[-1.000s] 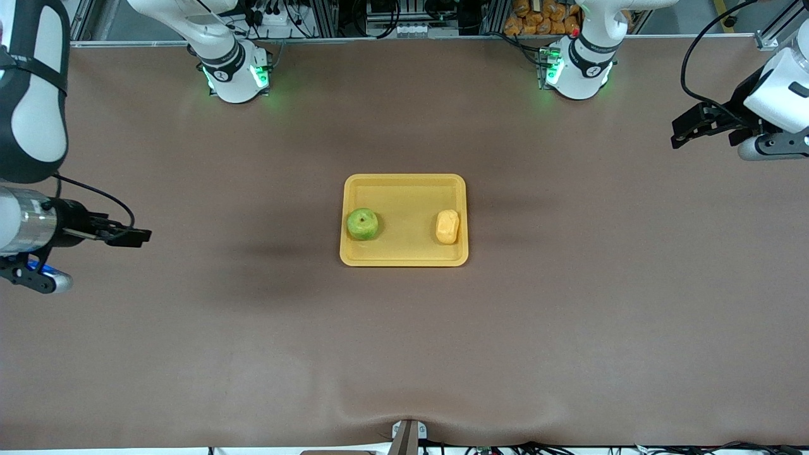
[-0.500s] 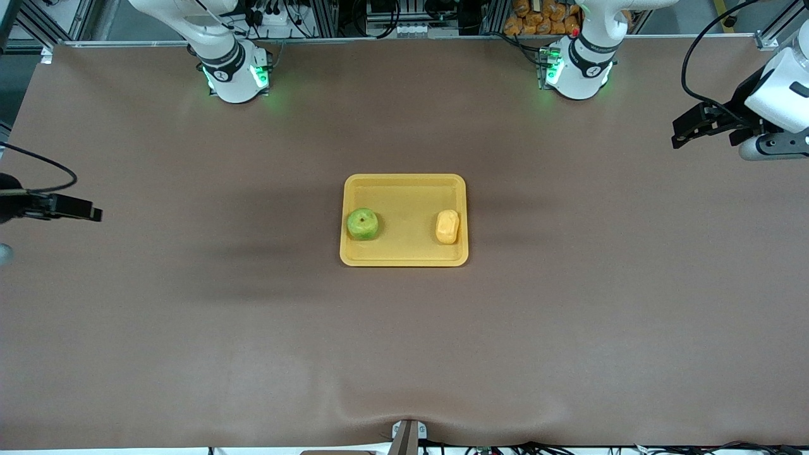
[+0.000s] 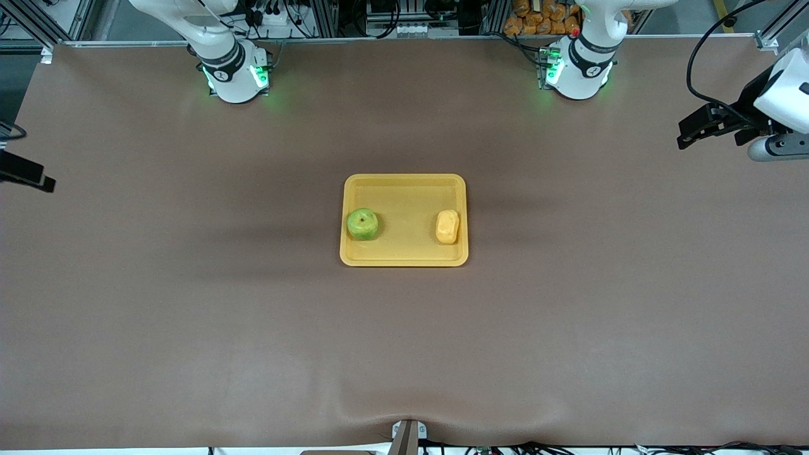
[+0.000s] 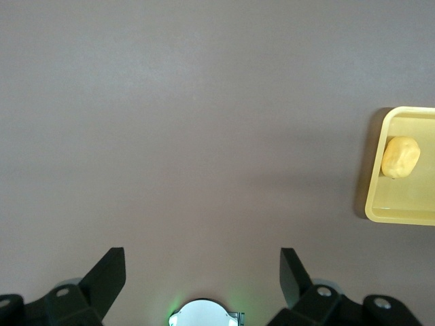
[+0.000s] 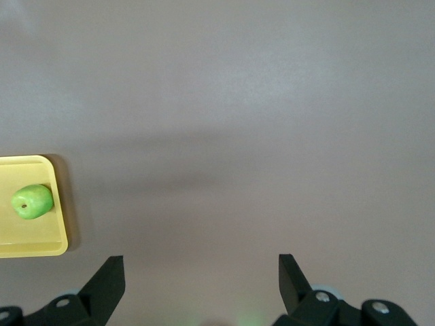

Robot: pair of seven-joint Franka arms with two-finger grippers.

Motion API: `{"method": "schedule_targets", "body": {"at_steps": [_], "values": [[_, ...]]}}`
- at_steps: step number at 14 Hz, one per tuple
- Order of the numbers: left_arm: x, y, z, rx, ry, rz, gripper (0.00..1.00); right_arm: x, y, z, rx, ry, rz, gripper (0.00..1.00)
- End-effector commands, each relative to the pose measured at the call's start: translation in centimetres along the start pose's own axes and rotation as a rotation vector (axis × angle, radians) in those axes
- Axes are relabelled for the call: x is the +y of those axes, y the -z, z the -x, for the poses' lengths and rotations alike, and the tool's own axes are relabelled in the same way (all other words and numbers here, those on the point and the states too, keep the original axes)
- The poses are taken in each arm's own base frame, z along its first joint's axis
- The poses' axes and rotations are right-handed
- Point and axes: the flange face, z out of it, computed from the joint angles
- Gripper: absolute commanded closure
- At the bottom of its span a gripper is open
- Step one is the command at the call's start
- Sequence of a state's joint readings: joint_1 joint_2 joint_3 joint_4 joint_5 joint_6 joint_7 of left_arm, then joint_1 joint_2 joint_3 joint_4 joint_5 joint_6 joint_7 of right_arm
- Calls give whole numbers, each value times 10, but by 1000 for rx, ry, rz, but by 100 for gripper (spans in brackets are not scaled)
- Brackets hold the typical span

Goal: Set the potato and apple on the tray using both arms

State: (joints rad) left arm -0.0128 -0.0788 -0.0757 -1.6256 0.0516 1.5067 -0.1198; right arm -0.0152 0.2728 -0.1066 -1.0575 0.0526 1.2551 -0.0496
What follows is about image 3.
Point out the pile of orange buns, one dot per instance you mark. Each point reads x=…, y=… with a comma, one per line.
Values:
x=537, y=22

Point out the green apple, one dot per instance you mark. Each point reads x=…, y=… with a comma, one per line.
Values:
x=363, y=224

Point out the small white connector strip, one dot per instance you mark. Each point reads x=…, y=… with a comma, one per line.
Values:
x=414, y=30

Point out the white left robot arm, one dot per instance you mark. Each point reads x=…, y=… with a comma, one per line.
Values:
x=584, y=69

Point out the yellow plastic tray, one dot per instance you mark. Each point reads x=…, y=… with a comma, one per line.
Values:
x=404, y=196

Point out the black electronics box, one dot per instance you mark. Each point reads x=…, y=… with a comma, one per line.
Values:
x=442, y=12

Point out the aluminium table edge rail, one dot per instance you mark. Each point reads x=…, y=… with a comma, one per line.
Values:
x=379, y=39

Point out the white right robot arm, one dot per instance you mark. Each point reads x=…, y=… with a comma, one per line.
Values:
x=231, y=76

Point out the aluminium vertical frame post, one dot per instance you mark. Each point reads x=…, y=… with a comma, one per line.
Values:
x=493, y=16
x=323, y=16

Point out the aluminium diagonal frame profile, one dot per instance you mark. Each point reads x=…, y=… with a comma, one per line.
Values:
x=28, y=19

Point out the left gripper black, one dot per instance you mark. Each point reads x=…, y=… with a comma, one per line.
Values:
x=750, y=100

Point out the yellow potato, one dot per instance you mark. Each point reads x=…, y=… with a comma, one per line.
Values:
x=447, y=227

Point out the aluminium corner frame profile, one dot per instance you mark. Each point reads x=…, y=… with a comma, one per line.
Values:
x=768, y=41

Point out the brown table mat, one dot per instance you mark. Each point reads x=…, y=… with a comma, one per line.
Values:
x=404, y=347

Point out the white power strip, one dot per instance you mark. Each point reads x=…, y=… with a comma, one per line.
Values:
x=272, y=19

